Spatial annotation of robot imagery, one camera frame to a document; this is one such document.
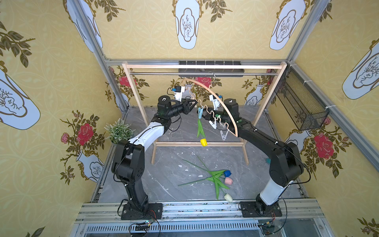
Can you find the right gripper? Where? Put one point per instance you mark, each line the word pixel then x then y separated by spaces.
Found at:
pixel 211 115

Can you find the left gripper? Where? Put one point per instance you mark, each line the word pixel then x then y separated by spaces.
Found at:
pixel 186 105

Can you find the yellow artificial tulip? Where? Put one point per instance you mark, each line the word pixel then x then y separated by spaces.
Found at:
pixel 201 134

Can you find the wooden arched clip hanger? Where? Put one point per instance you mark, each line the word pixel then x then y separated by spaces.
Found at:
pixel 200 91

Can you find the blue artificial tulip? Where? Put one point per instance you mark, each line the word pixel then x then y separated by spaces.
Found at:
pixel 226 173

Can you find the pink artificial tulip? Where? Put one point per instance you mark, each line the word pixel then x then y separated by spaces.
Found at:
pixel 227 182

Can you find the white artificial tulip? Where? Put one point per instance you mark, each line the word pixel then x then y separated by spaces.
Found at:
pixel 227 196

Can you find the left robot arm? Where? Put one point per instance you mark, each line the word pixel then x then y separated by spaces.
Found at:
pixel 129 158

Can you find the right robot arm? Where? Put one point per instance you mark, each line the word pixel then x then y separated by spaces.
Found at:
pixel 285 162

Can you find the wooden clothes rack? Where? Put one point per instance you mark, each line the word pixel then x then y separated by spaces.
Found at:
pixel 200 68

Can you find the potted green plant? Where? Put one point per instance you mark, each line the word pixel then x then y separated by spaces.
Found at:
pixel 119 131

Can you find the small circuit board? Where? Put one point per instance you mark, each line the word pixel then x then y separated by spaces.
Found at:
pixel 142 227

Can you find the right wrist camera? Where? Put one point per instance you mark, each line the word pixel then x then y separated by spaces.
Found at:
pixel 216 103

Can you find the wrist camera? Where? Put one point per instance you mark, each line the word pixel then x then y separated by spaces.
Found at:
pixel 216 103
pixel 178 92

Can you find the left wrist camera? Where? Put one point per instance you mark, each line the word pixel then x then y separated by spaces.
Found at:
pixel 178 92

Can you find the black wire mesh basket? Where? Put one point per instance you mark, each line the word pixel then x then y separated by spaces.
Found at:
pixel 302 104

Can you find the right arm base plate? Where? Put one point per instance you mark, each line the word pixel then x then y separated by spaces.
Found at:
pixel 259 209

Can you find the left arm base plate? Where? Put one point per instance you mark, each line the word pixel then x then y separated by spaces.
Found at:
pixel 154 210

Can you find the aluminium rail base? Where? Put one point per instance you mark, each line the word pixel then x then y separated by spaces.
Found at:
pixel 302 217

